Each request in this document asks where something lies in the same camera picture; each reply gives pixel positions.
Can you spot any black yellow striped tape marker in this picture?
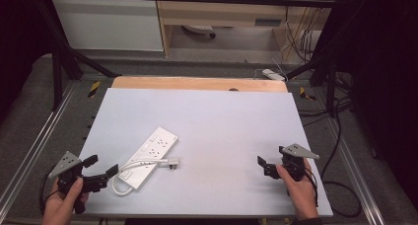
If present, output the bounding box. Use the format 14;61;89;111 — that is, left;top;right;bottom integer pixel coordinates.
87;80;103;99
299;86;317;102

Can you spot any black floor cable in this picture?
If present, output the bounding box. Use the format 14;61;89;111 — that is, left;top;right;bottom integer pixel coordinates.
297;95;363;219

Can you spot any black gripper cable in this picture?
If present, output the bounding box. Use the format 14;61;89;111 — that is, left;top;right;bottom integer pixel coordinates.
304;167;320;208
38;165;61;215

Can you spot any aluminium floor rail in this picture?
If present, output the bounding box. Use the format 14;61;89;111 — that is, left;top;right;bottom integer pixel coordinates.
323;117;386;225
0;81;79;217

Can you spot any grey chair base with caster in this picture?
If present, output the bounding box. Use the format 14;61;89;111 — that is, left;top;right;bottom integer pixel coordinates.
181;24;218;39

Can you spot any black metal stand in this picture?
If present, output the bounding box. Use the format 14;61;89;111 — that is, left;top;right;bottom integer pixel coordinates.
285;7;346;118
33;0;123;112

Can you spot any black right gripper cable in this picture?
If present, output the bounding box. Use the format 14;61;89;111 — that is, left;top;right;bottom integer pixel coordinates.
304;167;320;208

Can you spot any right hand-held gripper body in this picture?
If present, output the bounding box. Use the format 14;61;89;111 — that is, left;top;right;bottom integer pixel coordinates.
262;143;320;183

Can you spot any white cabinet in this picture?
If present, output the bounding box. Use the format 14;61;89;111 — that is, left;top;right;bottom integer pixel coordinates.
50;0;165;53

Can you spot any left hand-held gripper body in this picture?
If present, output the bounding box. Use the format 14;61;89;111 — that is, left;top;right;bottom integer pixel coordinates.
48;150;110;215

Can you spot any person's left hand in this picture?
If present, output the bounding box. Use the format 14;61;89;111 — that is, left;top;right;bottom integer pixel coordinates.
41;177;91;225

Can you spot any small white floor power strip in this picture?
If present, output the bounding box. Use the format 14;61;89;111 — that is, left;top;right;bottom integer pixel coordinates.
261;68;287;83

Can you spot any person's right hand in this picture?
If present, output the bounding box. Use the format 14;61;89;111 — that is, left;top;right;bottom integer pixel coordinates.
275;159;320;221

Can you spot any black curtain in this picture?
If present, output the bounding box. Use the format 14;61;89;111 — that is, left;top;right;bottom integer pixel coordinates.
0;0;55;120
328;0;418;203

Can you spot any white power cable with plug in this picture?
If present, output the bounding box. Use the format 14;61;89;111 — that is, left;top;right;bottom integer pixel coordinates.
110;157;180;197

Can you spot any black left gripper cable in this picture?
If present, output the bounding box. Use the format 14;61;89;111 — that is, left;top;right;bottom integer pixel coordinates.
38;165;61;215

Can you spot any bundle of hanging cables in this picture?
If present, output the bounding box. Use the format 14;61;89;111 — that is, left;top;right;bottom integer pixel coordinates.
281;1;324;63

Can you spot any wooden table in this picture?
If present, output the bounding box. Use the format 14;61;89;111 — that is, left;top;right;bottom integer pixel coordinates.
110;75;289;94

